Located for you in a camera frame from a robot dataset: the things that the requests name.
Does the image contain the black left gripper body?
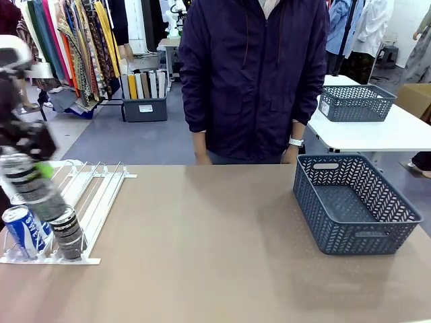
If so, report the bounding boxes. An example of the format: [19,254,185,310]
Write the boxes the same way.
[0,114,57,162]

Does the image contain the black Pepsi can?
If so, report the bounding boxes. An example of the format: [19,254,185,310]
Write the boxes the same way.
[0,153,68,223]
[48,207,85,262]

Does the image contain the grey plastic woven basket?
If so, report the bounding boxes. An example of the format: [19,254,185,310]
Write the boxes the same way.
[318,85,397,122]
[292,153,424,256]

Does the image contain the person's right forearm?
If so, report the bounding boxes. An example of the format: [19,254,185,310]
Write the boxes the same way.
[191,131,208,153]

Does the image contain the person's left forearm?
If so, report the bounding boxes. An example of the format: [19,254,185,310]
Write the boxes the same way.
[290,120,304,140]

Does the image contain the person's right hand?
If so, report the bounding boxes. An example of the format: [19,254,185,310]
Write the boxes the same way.
[194,149,213,166]

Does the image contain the person's left hand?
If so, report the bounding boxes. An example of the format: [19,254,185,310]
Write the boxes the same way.
[281,145,300,166]

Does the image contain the mannequin legs on stand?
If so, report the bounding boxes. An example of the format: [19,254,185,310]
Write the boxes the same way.
[15,79,40,111]

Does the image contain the grey cloth pile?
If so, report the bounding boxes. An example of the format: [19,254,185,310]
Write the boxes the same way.
[48,87,99,119]

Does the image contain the orange hanging garment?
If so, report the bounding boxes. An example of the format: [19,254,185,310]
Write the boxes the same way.
[60,40,79,97]

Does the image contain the patterned hanging garments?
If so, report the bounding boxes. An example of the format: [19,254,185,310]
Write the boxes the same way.
[57,0,114,102]

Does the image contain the teal hanging garment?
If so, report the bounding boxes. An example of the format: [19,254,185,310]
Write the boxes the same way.
[28,0,67,81]

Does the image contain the grey plastic storage bin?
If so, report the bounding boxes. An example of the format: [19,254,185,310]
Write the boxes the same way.
[121,96,168,123]

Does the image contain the maroon mannequin garment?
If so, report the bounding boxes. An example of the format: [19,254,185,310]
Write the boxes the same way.
[0,0,23,36]

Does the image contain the white upright board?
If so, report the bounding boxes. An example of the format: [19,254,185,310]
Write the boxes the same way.
[135,72,145,100]

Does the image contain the yellow hanging garment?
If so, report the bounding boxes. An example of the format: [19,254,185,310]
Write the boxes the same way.
[94,0,121,79]

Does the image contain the light grey upright board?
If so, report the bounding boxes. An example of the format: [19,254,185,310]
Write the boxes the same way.
[147,70,159,99]

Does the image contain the cream upright board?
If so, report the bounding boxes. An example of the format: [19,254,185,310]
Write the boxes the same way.
[156,69,168,99]

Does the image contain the grey background work table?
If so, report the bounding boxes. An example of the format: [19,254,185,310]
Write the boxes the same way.
[157,38,185,83]

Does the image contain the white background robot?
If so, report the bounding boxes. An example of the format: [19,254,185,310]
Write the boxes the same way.
[164,0,187,38]

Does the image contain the grey trousers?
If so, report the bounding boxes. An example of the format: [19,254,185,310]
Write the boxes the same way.
[207,149,284,166]

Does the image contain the person in navy jacket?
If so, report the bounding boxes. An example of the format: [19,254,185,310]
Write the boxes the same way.
[178,0,331,161]

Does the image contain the pale pink undershirt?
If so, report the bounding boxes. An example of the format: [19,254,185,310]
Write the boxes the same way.
[258,0,281,20]

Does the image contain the white folding table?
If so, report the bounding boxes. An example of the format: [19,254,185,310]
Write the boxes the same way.
[306,74,431,153]

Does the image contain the black garment stand pole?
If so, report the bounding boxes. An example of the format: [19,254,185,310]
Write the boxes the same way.
[336,0,358,77]

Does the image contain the dark patterned skirt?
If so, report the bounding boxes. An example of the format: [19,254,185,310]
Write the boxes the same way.
[346,52,375,85]

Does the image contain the grey plastic stool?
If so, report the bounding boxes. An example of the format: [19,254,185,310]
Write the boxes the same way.
[380,45,400,70]

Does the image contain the bystander foot with shoe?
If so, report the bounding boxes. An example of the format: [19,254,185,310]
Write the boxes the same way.
[407,151,431,178]

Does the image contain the brown cardboard box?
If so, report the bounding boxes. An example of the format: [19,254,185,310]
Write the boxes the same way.
[394,83,431,122]

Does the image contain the grey mannequin dress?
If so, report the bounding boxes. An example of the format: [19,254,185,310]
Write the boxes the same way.
[402,16,431,85]

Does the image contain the white wire can dispenser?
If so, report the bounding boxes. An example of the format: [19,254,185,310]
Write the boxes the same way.
[0,159,139,266]

